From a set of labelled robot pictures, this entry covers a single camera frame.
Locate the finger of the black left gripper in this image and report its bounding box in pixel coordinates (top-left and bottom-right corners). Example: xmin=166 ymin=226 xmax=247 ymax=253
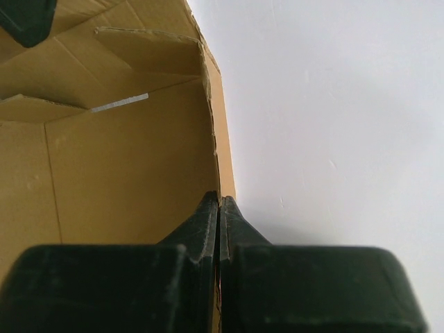
xmin=1 ymin=0 xmax=58 ymax=48

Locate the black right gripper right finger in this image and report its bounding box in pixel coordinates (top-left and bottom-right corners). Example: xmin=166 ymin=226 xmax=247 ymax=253
xmin=219 ymin=196 xmax=427 ymax=332

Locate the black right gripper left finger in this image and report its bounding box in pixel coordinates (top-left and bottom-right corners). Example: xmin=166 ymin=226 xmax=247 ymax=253
xmin=1 ymin=191 xmax=219 ymax=332

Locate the spare cardboard sheet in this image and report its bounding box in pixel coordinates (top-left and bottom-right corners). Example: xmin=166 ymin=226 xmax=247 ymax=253
xmin=1 ymin=0 xmax=236 ymax=275

